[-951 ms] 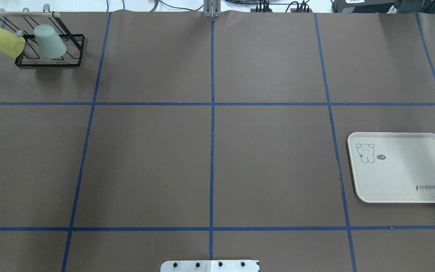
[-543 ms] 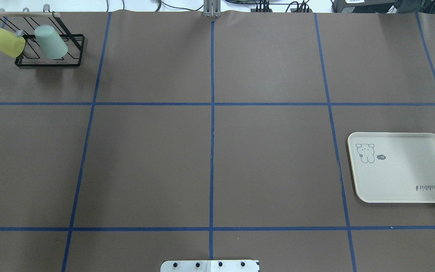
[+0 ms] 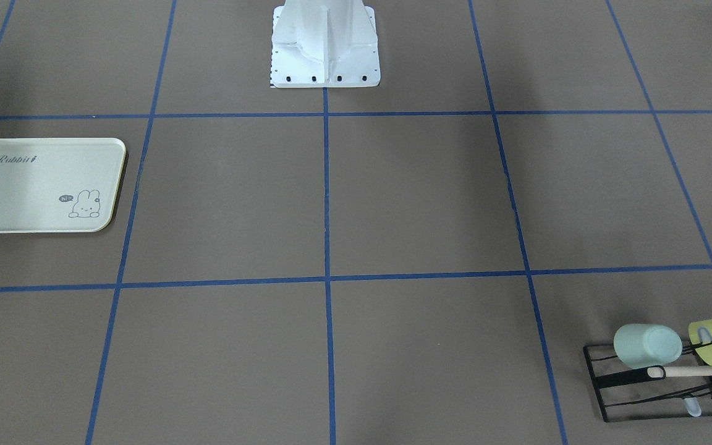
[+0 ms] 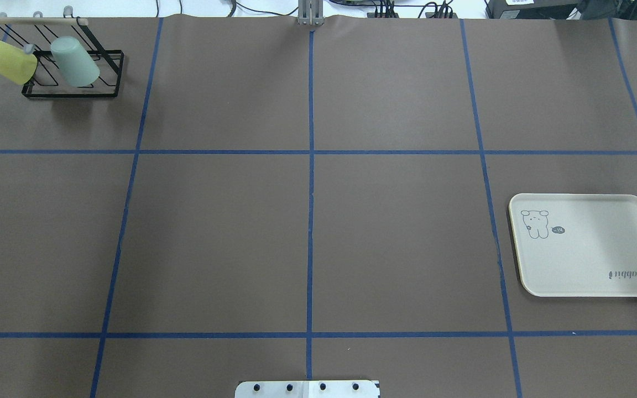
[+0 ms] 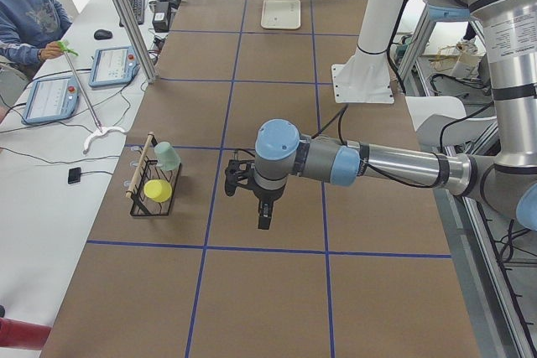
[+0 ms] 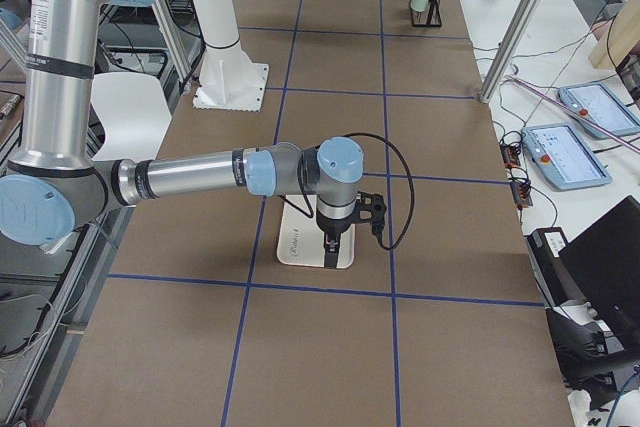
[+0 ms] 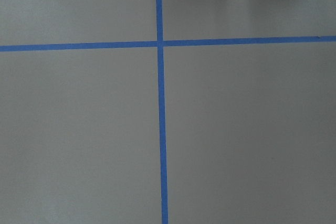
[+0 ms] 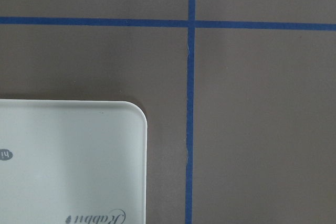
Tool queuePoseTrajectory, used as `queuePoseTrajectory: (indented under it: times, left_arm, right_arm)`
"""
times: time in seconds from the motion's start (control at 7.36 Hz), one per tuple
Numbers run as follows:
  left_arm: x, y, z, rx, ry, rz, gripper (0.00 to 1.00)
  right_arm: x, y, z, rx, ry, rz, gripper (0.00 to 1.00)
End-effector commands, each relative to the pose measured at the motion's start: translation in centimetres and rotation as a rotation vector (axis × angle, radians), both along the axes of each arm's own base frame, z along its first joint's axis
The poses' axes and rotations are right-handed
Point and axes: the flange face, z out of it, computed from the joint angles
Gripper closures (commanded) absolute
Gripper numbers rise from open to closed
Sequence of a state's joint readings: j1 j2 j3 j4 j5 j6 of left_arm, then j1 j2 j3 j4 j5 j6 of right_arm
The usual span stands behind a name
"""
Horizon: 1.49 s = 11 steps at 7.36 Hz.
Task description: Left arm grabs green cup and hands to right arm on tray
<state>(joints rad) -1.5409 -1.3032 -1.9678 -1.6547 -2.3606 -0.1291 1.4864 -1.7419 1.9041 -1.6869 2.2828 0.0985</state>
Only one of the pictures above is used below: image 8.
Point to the cream rabbit print tray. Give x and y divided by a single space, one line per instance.
73 162

